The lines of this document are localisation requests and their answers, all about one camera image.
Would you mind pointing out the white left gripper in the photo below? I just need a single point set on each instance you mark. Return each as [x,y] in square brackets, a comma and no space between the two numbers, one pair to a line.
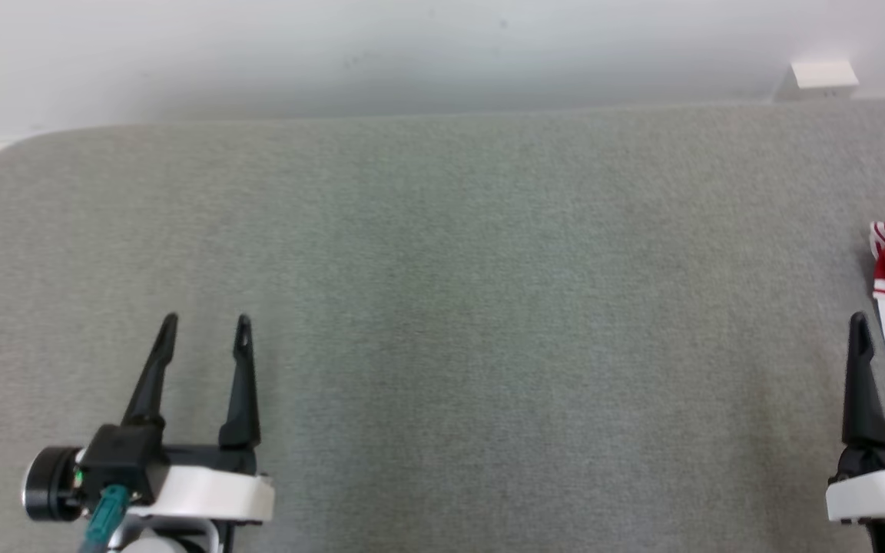
[212,495]

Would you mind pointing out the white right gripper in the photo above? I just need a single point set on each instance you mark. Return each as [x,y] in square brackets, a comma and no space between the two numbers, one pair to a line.
[884,491]

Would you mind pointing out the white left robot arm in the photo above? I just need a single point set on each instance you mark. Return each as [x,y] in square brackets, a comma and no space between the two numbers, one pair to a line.
[166,538]

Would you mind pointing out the black left gripper cylinder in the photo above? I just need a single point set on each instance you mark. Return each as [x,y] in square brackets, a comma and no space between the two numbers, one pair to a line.
[51,484]

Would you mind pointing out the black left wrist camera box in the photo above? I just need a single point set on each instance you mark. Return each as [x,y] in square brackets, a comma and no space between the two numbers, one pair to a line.
[124,457]

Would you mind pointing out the white wall socket box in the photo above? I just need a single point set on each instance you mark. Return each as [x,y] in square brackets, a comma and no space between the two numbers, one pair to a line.
[823,77]

